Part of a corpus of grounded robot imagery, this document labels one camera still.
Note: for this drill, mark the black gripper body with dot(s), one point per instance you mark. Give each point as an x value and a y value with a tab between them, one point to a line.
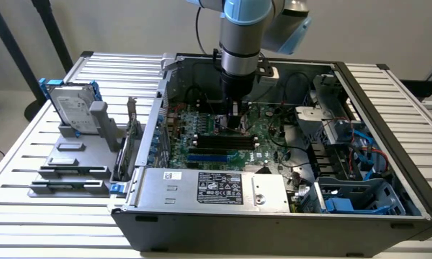
237	89

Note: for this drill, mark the silver hard disk blue bracket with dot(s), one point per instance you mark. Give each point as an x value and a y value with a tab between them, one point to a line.
74	108

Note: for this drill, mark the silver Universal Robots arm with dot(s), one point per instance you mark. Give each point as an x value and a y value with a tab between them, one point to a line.
239	35

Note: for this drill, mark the CPU socket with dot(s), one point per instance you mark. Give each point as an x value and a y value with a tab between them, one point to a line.
223	122

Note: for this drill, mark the green Dell motherboard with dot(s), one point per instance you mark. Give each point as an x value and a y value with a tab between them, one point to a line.
223	140

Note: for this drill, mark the black RAM slots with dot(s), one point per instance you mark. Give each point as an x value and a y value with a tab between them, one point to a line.
225	140

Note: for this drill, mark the black expansion slot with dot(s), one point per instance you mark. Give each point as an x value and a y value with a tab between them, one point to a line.
207	150

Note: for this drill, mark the blue expansion slot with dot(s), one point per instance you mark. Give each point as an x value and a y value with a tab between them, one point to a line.
207	157

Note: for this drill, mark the grey metal disk bay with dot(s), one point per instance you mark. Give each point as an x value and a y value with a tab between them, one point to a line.
332	118

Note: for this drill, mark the green graphics card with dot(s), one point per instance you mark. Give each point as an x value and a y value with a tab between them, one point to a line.
127	145

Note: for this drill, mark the silver power supply unit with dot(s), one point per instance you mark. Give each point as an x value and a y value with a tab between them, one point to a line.
217	189

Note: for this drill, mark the open black PC case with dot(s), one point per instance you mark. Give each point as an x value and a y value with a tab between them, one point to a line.
274	205

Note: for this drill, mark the grey parts rack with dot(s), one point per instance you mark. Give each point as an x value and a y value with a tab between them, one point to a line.
83	162

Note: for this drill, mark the blue plastic drive cage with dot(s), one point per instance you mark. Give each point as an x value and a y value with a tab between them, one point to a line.
357	197

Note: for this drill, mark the RAM stick in rack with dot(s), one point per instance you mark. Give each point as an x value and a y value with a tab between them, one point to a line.
74	170
67	186

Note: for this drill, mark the black stand pole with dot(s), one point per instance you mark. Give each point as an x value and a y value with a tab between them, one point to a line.
29	54

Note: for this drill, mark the metal slat table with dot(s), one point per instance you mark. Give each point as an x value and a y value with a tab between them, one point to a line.
58	215

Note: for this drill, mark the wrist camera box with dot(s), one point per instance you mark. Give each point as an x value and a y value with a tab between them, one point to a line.
267	76

